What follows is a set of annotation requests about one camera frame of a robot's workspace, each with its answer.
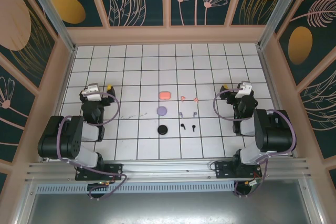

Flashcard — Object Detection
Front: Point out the grey metal sheet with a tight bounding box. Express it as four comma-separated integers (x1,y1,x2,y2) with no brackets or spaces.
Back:
15,192,323,224

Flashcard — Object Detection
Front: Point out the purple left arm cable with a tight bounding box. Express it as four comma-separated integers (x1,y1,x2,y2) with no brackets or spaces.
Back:
56,91,128,201

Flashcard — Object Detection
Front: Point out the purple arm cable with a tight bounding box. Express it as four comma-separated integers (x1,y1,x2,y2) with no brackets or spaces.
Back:
213,89,297,198
56,91,128,201

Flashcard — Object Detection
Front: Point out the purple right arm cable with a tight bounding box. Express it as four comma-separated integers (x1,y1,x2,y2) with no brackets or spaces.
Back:
213,89,297,198

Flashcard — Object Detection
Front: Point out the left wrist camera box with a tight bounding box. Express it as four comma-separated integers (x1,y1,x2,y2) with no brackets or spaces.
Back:
82,83,102,102

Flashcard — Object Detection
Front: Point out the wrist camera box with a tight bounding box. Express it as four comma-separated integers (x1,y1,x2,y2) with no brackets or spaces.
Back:
234,81,253,99
82,83,102,102

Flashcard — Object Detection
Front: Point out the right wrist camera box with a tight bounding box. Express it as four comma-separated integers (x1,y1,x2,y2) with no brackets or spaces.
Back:
234,81,253,99

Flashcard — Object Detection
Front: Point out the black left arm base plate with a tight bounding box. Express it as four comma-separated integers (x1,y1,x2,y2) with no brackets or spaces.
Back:
75,163,124,182

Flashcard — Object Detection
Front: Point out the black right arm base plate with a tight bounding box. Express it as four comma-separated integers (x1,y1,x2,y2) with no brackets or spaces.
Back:
214,161,263,180

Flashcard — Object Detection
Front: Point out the red black power wire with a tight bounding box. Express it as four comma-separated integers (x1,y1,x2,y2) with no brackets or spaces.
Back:
246,167,264,191
88,171,118,190

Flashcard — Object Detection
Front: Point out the aluminium frame post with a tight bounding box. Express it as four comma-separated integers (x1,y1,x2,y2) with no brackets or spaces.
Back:
258,0,314,50
20,0,77,53

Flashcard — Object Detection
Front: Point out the aluminium mounting rail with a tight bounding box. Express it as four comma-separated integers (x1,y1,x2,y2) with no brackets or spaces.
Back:
25,157,314,184

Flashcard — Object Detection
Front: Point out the grey slotted cable duct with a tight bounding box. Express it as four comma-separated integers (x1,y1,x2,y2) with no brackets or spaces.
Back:
35,182,237,195

